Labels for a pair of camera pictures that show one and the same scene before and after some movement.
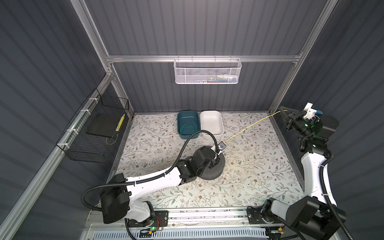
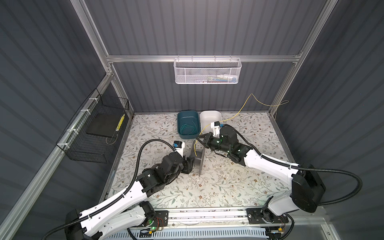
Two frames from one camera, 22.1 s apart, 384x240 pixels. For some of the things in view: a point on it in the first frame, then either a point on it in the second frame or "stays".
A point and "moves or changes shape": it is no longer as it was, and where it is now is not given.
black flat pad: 104,124 stays
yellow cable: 253,124 -> 195,142
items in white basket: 218,79 stays
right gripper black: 295,116 -> 206,141
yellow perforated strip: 120,122 stays
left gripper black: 213,162 -> 187,164
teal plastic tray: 188,124 stays
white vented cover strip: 239,234 stays
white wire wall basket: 207,71 stays
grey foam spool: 215,171 moves or changes shape
